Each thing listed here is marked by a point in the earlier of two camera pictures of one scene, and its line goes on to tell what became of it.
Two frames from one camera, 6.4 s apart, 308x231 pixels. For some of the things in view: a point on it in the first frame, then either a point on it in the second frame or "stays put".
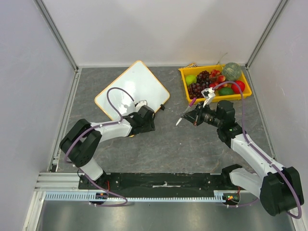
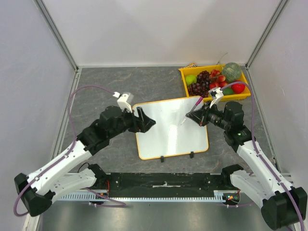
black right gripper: (197, 115) stays put
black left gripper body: (149, 113) stays put
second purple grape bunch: (203, 77) stays put
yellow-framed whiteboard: (141, 84) -> (168, 137)
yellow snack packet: (192, 65) stays put
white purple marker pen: (190, 104) -> (198, 102)
